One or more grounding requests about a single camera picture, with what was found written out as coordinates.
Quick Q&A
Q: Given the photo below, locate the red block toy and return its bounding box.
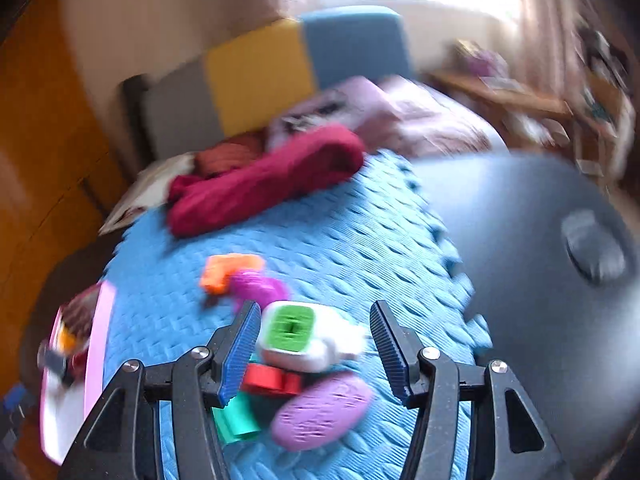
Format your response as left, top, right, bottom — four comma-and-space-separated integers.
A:
241, 362, 304, 396

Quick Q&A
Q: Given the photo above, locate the brown spiky ball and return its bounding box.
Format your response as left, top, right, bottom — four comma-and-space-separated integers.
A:
62, 285, 100, 339

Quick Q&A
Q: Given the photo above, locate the white green cube-top bottle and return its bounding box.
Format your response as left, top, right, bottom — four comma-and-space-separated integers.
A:
256, 301, 368, 374

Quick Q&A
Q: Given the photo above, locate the purple mushroom-shaped toy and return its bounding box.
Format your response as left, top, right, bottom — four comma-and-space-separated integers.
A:
229, 269, 290, 313

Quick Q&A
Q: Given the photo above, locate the purple oval perforated shell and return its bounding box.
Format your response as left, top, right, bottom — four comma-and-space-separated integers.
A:
270, 372, 374, 452

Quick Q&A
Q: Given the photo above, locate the dark red blanket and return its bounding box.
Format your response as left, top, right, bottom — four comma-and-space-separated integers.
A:
166, 124, 366, 237

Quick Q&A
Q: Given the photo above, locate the green plastic spool toy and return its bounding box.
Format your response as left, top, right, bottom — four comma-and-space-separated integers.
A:
212, 392, 262, 445

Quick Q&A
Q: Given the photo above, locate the wooden side shelf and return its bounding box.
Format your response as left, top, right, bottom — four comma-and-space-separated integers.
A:
425, 70, 573, 153

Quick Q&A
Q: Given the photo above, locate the grey cylinder on black base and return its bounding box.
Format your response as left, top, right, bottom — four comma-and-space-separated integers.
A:
37, 341, 68, 382

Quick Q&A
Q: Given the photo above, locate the pink cat-print pillow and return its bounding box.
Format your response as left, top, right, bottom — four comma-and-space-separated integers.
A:
266, 75, 506, 159

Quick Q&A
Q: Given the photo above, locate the pink white shallow box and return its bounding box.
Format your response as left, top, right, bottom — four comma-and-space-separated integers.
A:
39, 281, 116, 465

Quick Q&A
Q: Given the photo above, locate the grey yellow blue sofa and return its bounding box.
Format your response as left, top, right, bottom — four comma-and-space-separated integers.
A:
120, 6, 414, 165

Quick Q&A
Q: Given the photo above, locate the blue foam puzzle mat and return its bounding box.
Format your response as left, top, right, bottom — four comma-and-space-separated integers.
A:
103, 152, 491, 479

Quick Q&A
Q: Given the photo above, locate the orange linked cubes toy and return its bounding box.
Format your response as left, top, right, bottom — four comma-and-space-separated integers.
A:
200, 252, 265, 296

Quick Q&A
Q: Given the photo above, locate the folded beige cloth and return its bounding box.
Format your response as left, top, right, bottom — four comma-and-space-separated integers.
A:
99, 152, 194, 236

